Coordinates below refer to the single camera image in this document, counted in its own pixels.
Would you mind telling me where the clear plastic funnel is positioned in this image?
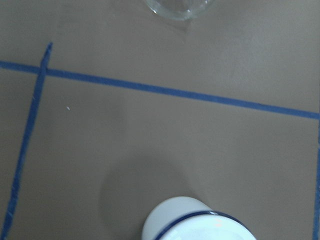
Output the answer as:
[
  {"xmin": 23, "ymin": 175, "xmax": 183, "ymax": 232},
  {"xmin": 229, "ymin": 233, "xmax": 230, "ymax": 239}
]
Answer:
[{"xmin": 144, "ymin": 0, "xmax": 215, "ymax": 21}]

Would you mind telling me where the brown paper table cover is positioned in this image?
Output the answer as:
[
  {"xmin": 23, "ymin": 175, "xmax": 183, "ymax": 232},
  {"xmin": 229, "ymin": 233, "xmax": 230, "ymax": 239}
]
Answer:
[{"xmin": 0, "ymin": 0, "xmax": 320, "ymax": 240}]

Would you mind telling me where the white enamel mug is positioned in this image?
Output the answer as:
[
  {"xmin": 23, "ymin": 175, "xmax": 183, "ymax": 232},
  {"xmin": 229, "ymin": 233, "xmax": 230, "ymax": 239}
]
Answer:
[{"xmin": 140, "ymin": 196, "xmax": 257, "ymax": 240}]

